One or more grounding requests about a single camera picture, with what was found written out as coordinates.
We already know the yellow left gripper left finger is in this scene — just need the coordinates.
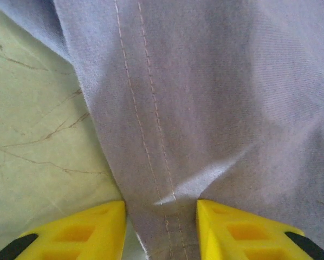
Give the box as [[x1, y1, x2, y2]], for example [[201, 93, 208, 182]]
[[0, 199, 128, 260]]

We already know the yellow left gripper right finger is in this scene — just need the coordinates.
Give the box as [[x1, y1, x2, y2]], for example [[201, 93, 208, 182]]
[[195, 199, 324, 260]]

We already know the purple t-shirt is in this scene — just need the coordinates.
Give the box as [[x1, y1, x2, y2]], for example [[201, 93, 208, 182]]
[[0, 0, 324, 260]]

